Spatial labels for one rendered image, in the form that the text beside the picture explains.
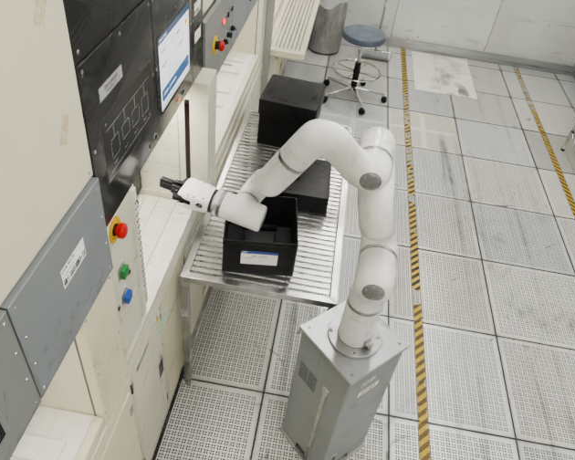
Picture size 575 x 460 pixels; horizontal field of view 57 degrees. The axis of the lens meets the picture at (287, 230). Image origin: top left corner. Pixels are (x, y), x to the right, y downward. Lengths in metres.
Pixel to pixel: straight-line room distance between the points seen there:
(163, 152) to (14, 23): 1.25
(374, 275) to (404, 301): 1.59
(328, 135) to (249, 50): 2.08
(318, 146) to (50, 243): 0.68
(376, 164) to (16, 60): 0.80
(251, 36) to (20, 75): 2.54
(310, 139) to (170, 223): 0.89
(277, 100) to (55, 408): 1.66
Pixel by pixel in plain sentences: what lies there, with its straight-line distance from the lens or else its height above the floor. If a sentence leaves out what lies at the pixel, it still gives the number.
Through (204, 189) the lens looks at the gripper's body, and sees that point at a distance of 1.62.
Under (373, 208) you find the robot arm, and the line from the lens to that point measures 1.45.
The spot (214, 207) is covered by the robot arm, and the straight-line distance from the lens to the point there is 1.59.
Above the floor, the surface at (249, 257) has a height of 0.85.
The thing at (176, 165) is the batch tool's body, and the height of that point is 1.04.
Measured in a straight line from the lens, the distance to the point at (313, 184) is 2.34.
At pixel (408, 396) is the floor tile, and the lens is 2.77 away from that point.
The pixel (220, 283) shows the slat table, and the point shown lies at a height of 0.76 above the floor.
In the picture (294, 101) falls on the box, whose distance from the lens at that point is 2.62.
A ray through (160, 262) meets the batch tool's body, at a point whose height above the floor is 0.87.
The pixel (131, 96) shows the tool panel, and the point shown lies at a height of 1.62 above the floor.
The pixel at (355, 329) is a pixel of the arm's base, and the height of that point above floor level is 0.87.
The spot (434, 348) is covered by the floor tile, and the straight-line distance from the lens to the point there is 2.99.
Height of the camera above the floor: 2.27
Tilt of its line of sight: 42 degrees down
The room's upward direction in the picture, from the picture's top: 8 degrees clockwise
